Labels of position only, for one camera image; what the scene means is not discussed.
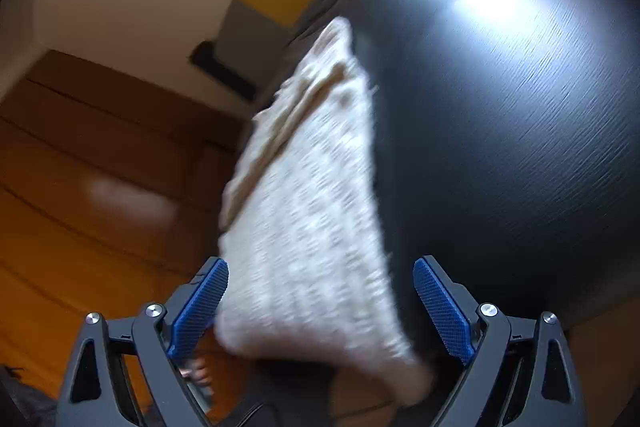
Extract cream knitted sweater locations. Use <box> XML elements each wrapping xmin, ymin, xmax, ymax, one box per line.
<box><xmin>215</xmin><ymin>17</ymin><xmax>434</xmax><ymax>405</ymax></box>

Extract black post behind cushion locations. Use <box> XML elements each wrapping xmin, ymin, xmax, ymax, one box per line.
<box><xmin>189</xmin><ymin>40</ymin><xmax>257</xmax><ymax>102</ymax></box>

